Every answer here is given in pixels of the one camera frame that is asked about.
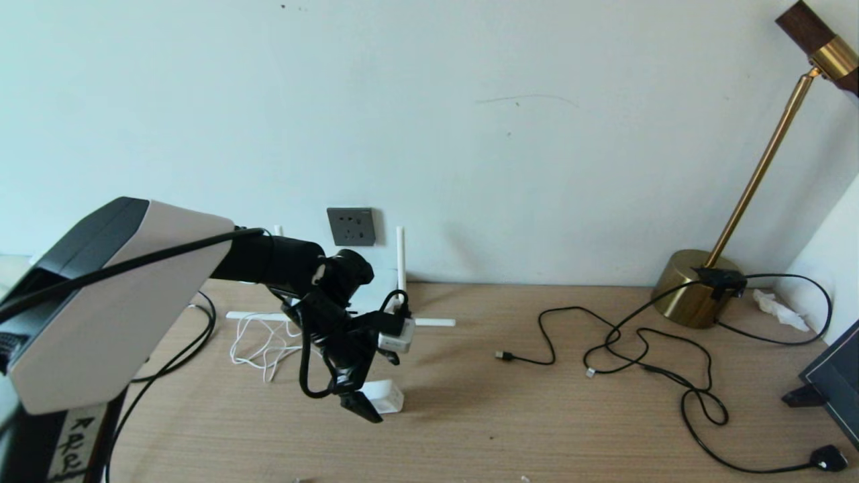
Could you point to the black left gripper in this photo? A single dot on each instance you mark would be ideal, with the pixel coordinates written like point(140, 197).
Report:
point(349, 335)

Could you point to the white power adapter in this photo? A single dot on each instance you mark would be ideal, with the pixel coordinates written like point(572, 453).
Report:
point(391, 399)

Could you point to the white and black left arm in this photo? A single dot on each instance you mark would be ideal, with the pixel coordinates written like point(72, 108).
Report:
point(134, 315)

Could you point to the white router with antennas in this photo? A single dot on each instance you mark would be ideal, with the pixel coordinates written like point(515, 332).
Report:
point(400, 261)

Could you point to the gold desk lamp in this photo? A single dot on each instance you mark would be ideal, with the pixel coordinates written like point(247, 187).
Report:
point(684, 295)

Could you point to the black clip on lamp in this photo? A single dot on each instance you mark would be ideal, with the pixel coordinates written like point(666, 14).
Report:
point(718, 280)

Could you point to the crumpled white tissue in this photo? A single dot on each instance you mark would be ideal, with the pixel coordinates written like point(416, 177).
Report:
point(778, 312)

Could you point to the black clip stand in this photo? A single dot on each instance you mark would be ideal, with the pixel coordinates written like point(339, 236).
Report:
point(802, 397)

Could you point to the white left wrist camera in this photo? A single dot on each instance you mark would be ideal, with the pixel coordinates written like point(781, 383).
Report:
point(397, 335)

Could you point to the grey wall socket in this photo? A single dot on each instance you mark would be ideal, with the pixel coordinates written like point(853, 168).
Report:
point(352, 227)

